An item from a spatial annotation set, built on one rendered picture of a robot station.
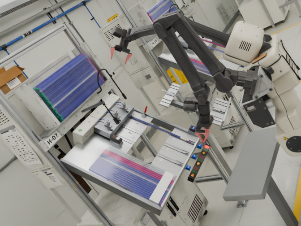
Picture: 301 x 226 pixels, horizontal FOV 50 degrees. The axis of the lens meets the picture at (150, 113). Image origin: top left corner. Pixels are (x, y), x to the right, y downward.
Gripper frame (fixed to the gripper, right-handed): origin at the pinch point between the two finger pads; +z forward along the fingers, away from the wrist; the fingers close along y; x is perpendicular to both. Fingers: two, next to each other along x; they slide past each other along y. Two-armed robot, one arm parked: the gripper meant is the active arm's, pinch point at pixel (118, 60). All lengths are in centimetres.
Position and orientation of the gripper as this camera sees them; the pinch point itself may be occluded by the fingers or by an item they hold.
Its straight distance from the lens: 216.9
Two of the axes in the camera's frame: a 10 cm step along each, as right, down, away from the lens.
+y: 9.1, 3.1, 2.8
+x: -2.8, -0.4, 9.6
